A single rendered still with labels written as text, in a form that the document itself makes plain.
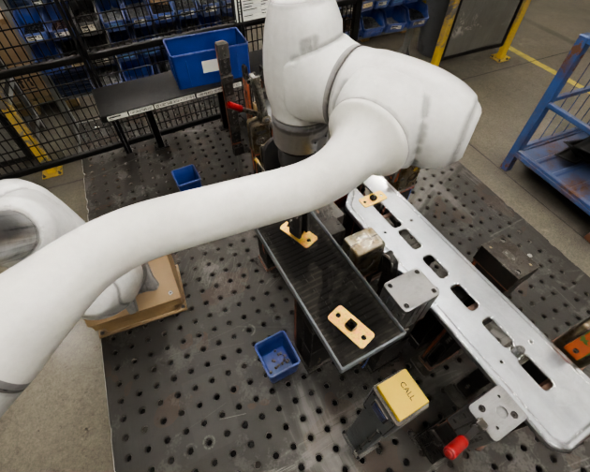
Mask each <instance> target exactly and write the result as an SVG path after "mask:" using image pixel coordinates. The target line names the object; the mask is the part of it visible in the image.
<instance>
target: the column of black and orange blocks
mask: <svg viewBox="0 0 590 472"><path fill-rule="evenodd" d="M214 46H215V51H216V57H217V63H218V68H219V73H220V79H221V84H222V90H223V95H224V100H225V106H226V103H227V102H228V101H230V102H233V103H236V101H235V100H236V99H235V95H234V88H233V75H232V74H231V65H230V60H229V58H230V56H229V44H228V43H227V41H224V40H219V41H216V42H215V43H214ZM226 112H227V117H228V122H229V133H230V138H231V143H232V151H233V153H234V155H235V156H236V155H241V154H244V148H243V145H242V144H241V141H242V139H241V132H240V125H239V117H238V112H237V111H234V110H231V109H228V108H227V106H226Z"/></svg>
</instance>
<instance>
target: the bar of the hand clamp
mask: <svg viewBox="0 0 590 472"><path fill-rule="evenodd" d="M248 75H249V79H248V81H246V82H247V84H248V83H250V84H251V85H252V89H253V93H254V97H255V100H256V103H257V107H258V111H259V112H261V116H262V118H263V117H264V116H265V115H268V112H267V108H266V103H265V99H264V95H263V92H262V87H261V83H260V79H261V78H262V79H263V80H264V75H263V70H261V71H260V75H257V76H256V72H255V71H254V72H251V73H249V74H248ZM259 118H260V117H259ZM262 118H260V120H262Z"/></svg>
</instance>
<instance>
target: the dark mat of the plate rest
mask: <svg viewBox="0 0 590 472"><path fill-rule="evenodd" d="M286 222H287V221H286V220H283V221H280V222H277V223H273V224H270V225H267V226H264V227H261V228H258V231H259V232H260V234H261V235H262V237H263V239H264V240H265V242H266V244H267V245H268V246H269V248H270V249H271V251H272V252H273V255H274V256H275V258H276V260H277V261H278V263H279V264H280V266H281V268H282V269H283V271H284V273H285V274H286V276H287V278H288V280H289V281H290V283H291V285H292V286H293V287H294V289H295V290H296V292H297V293H298V295H299V297H300V298H301V300H302V302H303V304H304V305H305V307H306V309H307V310H308V312H309V314H310V315H311V317H312V319H313V320H314V321H315V322H316V324H317V326H318V328H319V330H320V331H321V333H322V334H323V336H324V338H325V339H326V341H327V343H328V344H329V346H330V348H331V349H332V351H333V353H334V355H335V356H336V358H337V360H338V361H339V362H340V363H341V365H342V367H345V366H346V365H348V364H350V363H351V362H353V361H355V360H357V359H358V358H360V357H361V356H363V355H365V354H367V353H368V352H370V351H372V350H374V349H375V348H377V347H379V346H381V345H383V344H385V343H386V342H388V341H390V340H391V339H392V338H394V337H396V336H397V335H399V334H401V333H402V332H401V331H400V330H399V328H398V327H397V326H396V324H395V323H394V322H393V320H392V319H391V317H390V316H389V315H388V314H387V312H386V311H385V310H384V308H383V307H382V306H381V304H380V303H379V302H378V300H377V299H376V298H375V296H374V295H373V294H372V292H371V291H370V290H369V288H368V287H367V286H366V285H365V284H364V283H363V282H362V280H361V279H360V277H359V276H358V275H357V273H356V272H355V271H354V269H353V268H352V267H351V265H350V264H349V263H348V261H347V260H346V259H345V257H344V256H343V255H342V253H341V252H340V251H339V249H338V248H337V247H336V245H335V244H334V243H333V242H332V240H331V239H330V237H329V236H328V235H327V233H326V232H325V231H324V229H323V228H322V227H321V226H320V224H319V223H318V222H317V221H316V219H315V218H314V217H313V216H312V215H311V213H310V217H309V231H310V232H312V233H313V234H314V235H316V236H317V240H316V241H315V242H314V243H313V244H312V245H311V246H310V247H308V248H305V247H304V246H302V245H301V244H300V243H298V242H297V241H295V240H294V239H293V238H291V237H290V236H289V235H287V234H286V233H285V232H284V231H283V230H281V229H280V227H281V226H282V225H283V224H284V223H286ZM339 305H342V306H343V307H344V308H346V310H347V311H348V312H349V313H350V314H352V315H353V316H354V317H355V318H356V319H358V320H359V321H360V322H361V323H362V324H363V325H365V326H366V327H367V328H368V329H369V330H370V331H372V332H373V333H374V335H375V336H374V338H373V339H372V340H371V341H370V342H369V343H368V345H367V346H366V347H365V348H359V347H358V346H357V345H356V344H355V343H353V342H352V341H351V340H350V339H349V338H348V337H347V336H346V335H345V334H343V333H342V332H341V331H340V330H339V329H338V328H337V327H336V326H334V325H333V324H332V323H331V322H330V321H329V320H328V316H329V314H330V313H331V312H332V311H333V310H334V309H336V308H337V307H338V306H339Z"/></svg>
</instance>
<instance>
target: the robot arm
mask: <svg viewBox="0 0 590 472"><path fill-rule="evenodd" d="M263 75H264V83H265V89H266V95H267V97H268V99H269V101H270V104H271V109H272V113H271V116H272V121H273V141H274V143H275V145H276V146H277V147H278V159H279V163H280V165H281V167H282V168H280V169H275V170H268V171H264V172H261V173H257V174H253V175H249V176H244V177H241V178H237V179H233V180H229V181H225V182H221V183H217V184H210V185H206V186H202V187H198V188H194V189H190V190H186V191H182V192H178V193H174V194H170V195H167V196H163V197H159V198H155V199H148V200H145V201H142V202H138V203H135V204H132V205H129V206H126V207H124V208H121V209H118V210H116V211H113V212H110V213H108V214H104V215H102V216H100V217H98V218H96V219H94V220H92V221H90V222H88V223H85V222H84V221H83V220H82V219H81V218H80V217H79V216H78V215H77V214H76V213H75V212H74V211H72V210H71V209H70V208H69V207H68V206H67V205H65V204H64V203H63V202H62V201H61V200H59V199H58V198H57V197H56V196H55V195H54V194H52V193H51V192H50V191H48V190H47V189H45V188H44V187H42V186H40V185H38V184H34V183H31V182H28V181H25V180H21V179H3V180H0V266H2V267H6V268H9V269H7V270H6V271H4V272H2V273H0V418H1V417H2V416H3V415H4V413H5V412H6V411H7V410H8V408H9V407H10V406H11V405H12V404H13V403H14V401H15V400H16V399H17V398H18V397H19V396H20V394H21V393H22V392H23V391H24V390H25V389H26V388H27V387H28V386H29V384H30V383H31V382H32V381H33V380H34V379H35V378H36V377H37V375H38V374H39V372H40V371H41V370H42V368H43V367H44V365H45V364H46V363H47V361H48V360H49V359H50V357H51V356H52V354H53V353H54V351H55V350H56V349H57V348H58V347H59V345H60V344H61V343H62V341H63V340H64V339H65V338H66V336H67V335H68V334H69V332H70V331H71V330H72V328H73V327H74V326H75V325H76V323H77V322H78V321H79V320H80V318H82V319H87V320H100V319H104V318H108V317H112V316H115V315H117V314H119V313H120V312H122V311H123V310H125V309H126V310H127V312H128V313H129V314H131V315H132V314H135V313H136V312H137V311H139V308H138V305H137V301H136V297H137V295H138V294H141V293H143V292H146V291H155V290H157V289H158V287H159V283H158V281H157V280H156V279H155V277H154V276H153V273H152V271H151V268H150V266H149V264H148V262H149V261H151V260H153V259H156V258H161V257H163V256H166V255H168V254H171V253H175V252H178V251H181V250H185V249H187V248H191V247H194V246H197V245H201V244H204V243H209V242H212V241H216V240H219V239H223V238H226V237H229V236H232V235H235V234H239V233H242V232H246V231H248V230H251V229H257V228H261V227H264V226H267V225H270V224H273V223H277V222H280V221H283V220H286V221H288V225H289V232H290V233H291V234H292V235H294V236H295V237H296V238H298V239H301V237H302V229H303V231H305V232H306V233H307V232H308V231H309V217H310V212H312V211H314V210H317V209H319V208H321V207H324V206H326V205H328V204H330V203H332V202H334V201H336V200H338V199H340V198H341V197H343V196H344V195H346V194H348V193H349V192H350V191H352V190H353V189H355V188H356V187H357V186H359V185H360V184H362V183H363V182H364V181H365V180H367V179H368V178H369V177H371V176H372V175H375V176H388V175H392V174H394V173H395V172H397V171H398V170H399V169H406V168H408V167H410V166H414V167H418V168H421V169H436V168H443V167H447V166H449V165H450V164H451V163H453V162H456V161H458V160H460V159H461V158H462V157H463V155H464V152H465V149H466V147H467V145H468V143H469V141H470V139H471V136H472V134H473V132H474V130H475V127H476V125H477V123H478V120H479V118H480V115H481V106H480V104H479V102H478V96H477V95H476V94H475V92H474V91H473V90H472V89H471V88H470V87H469V86H468V85H467V84H466V83H465V82H463V81H462V80H460V79H459V78H457V77H456V76H454V75H452V74H451V73H449V72H448V71H446V70H445V69H443V68H440V67H438V66H434V65H432V64H430V63H427V62H424V61H422V60H420V59H417V58H414V57H411V56H408V55H405V54H402V53H399V52H392V51H389V50H381V49H374V48H370V47H366V46H363V45H361V44H359V43H357V42H356V41H354V40H353V39H352V38H350V37H349V36H348V35H346V34H344V33H343V19H342V16H341V13H340V10H339V7H338V6H337V3H336V1H335V0H272V1H271V2H270V3H269V5H268V9H267V14H266V19H265V25H264V35H263ZM329 131H330V135H331V138H330V140H329V141H328V134H329ZM327 141H328V143H327ZM326 143H327V144H326Z"/></svg>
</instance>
